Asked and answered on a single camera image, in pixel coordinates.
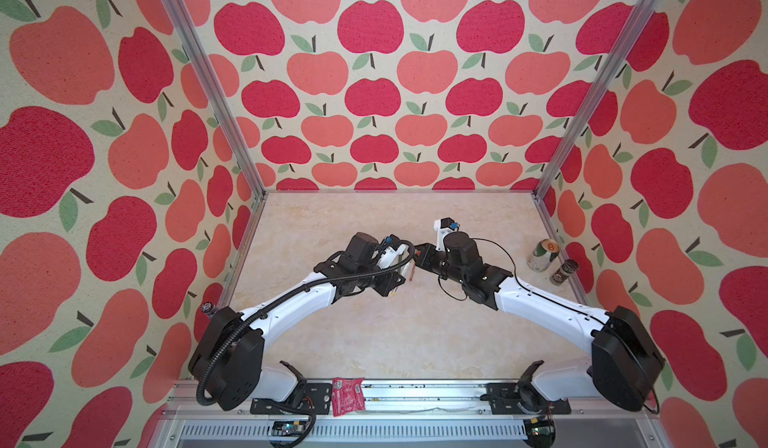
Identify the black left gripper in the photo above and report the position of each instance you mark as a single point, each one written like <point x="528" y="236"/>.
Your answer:
<point x="387" y="284"/>

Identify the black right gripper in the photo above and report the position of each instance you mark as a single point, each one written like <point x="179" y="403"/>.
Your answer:
<point x="422" y="258"/>

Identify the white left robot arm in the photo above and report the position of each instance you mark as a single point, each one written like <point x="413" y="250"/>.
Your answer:
<point x="228" y="361"/>

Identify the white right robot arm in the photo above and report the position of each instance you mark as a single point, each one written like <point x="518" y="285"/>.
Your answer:
<point x="621" y="363"/>

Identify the green drink can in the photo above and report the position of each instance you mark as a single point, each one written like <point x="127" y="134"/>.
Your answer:
<point x="544" y="253"/>

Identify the brown spice jar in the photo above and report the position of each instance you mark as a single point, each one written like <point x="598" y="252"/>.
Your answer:
<point x="564" y="272"/>

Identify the pink snack packet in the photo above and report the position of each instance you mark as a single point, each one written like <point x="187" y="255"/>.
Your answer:
<point x="347" y="396"/>

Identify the purple drink bottle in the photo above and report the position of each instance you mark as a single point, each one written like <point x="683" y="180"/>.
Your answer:
<point x="208" y="309"/>

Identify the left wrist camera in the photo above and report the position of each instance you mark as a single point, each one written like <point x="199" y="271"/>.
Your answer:
<point x="393" y="251"/>

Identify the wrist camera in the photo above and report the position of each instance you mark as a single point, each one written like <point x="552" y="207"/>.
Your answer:
<point x="443" y="227"/>
<point x="393" y="251"/>

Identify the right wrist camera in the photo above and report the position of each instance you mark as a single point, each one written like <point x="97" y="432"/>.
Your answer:
<point x="443" y="227"/>

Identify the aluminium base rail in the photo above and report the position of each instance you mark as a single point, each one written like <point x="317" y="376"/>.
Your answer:
<point x="395" y="413"/>

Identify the aluminium frame post right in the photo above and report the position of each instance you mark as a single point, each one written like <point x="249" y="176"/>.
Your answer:
<point x="637" y="20"/>

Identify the aluminium frame post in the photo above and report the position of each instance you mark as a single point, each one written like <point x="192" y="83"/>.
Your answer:
<point x="211" y="85"/>
<point x="637" y="20"/>

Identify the aluminium frame post left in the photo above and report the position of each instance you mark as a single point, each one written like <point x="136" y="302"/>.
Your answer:
<point x="211" y="85"/>

